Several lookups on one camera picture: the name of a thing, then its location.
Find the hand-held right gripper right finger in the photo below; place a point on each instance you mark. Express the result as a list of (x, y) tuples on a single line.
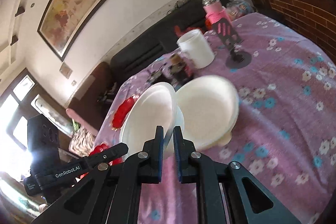
[(178, 155)]

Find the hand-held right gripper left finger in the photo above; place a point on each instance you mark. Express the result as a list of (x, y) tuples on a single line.
[(159, 153)]

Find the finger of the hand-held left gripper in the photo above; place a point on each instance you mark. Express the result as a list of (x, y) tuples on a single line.
[(110, 153)]

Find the white foam bowl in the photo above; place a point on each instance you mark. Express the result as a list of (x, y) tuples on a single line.
[(207, 108), (149, 113)]

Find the striped cushion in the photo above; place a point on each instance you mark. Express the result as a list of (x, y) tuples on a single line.
[(81, 140)]

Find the red glass plate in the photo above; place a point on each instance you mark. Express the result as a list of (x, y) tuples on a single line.
[(123, 111)]

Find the wooden glass door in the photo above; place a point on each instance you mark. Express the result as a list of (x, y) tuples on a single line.
[(26, 98)]

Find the brown armchair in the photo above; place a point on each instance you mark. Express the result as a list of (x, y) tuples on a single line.
[(89, 92)]

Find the dark glass jar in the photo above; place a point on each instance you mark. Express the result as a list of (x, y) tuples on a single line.
[(155, 74)]

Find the dark jar with cork lid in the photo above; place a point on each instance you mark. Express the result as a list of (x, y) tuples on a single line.
[(179, 69)]

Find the purple floral tablecloth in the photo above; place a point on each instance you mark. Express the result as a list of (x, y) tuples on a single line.
[(275, 113)]

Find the white plastic jar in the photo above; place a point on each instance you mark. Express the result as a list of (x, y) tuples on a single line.
[(197, 48)]

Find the black sofa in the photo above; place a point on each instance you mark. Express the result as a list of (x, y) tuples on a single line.
[(147, 40)]

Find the red plastic bag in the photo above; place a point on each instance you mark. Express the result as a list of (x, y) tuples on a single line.
[(183, 29)]

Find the black phone stand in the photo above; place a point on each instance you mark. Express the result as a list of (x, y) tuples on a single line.
[(228, 32)]

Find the pink covered thermos flask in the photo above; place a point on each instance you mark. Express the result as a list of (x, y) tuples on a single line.
[(214, 10)]

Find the printed clear plastic bag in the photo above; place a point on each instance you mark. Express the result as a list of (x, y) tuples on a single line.
[(240, 7)]

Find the wooden brick-pattern cabinet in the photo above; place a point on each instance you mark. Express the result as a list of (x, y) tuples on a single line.
[(302, 11)]

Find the small wall frame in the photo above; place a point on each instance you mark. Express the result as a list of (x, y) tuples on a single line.
[(66, 70)]

